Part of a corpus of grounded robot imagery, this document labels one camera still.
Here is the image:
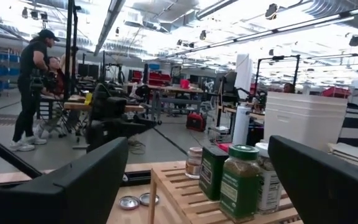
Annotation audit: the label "green black pepper tin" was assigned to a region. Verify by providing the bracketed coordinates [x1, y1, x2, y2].
[198, 145, 229, 202]

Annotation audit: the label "black camera stand frame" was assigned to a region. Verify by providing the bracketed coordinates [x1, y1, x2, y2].
[255, 55, 301, 94]

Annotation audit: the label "red black portable box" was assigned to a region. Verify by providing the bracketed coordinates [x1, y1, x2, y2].
[185, 112, 207, 133]

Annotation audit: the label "small grey spice shaker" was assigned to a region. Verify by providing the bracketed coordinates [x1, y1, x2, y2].
[185, 146, 203, 180]

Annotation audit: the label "red smoked paprika tin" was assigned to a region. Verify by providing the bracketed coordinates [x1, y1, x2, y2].
[218, 142, 233, 153]

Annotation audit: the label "spice jar white lid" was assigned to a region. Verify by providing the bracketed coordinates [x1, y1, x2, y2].
[255, 142, 284, 215]

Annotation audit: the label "white board panel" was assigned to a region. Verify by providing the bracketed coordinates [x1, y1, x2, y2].
[234, 53, 254, 100]

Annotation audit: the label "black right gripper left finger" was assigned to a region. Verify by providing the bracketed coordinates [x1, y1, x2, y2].
[0, 136, 129, 224]

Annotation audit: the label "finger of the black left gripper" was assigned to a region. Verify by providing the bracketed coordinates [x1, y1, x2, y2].
[103, 122, 151, 141]
[128, 114, 157, 127]

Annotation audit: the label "wooden slatted shelf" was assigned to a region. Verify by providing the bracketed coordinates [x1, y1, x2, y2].
[147, 160, 304, 224]

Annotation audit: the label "red storage bins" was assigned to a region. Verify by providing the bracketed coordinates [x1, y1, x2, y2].
[132, 70, 172, 86]

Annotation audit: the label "stack of flat trays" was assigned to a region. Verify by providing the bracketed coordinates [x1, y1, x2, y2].
[328, 142, 358, 172]

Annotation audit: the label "green jar white lid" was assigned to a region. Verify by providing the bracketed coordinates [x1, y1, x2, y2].
[219, 144, 261, 220]

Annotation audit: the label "black vertical pole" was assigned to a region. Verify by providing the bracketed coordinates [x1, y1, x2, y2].
[65, 0, 82, 100]

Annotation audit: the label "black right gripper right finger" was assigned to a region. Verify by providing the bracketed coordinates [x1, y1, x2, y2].
[267, 135, 358, 224]

